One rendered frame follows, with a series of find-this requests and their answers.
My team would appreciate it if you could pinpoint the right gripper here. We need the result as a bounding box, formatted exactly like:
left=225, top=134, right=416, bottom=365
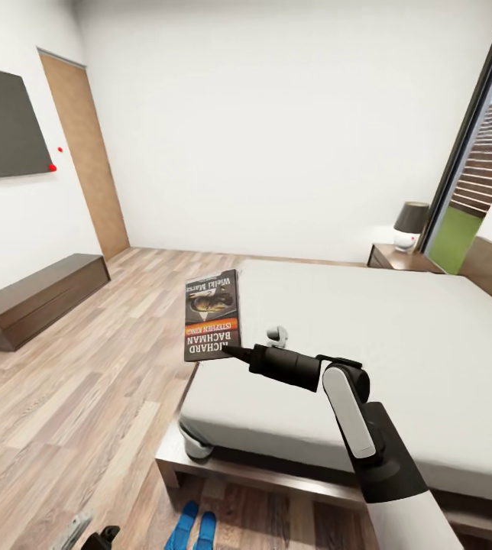
left=222, top=342, right=300, bottom=386

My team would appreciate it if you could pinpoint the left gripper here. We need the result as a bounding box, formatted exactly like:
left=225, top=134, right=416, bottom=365
left=80, top=525, right=120, bottom=550

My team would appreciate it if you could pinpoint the hardback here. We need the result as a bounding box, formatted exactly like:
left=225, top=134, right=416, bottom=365
left=184, top=269, right=243, bottom=363

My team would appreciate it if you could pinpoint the sandal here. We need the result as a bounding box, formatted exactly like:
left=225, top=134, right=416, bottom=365
left=193, top=511, right=216, bottom=550
left=164, top=501, right=199, bottom=550

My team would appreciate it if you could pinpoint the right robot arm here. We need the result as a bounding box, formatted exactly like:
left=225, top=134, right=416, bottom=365
left=222, top=325, right=464, bottom=550

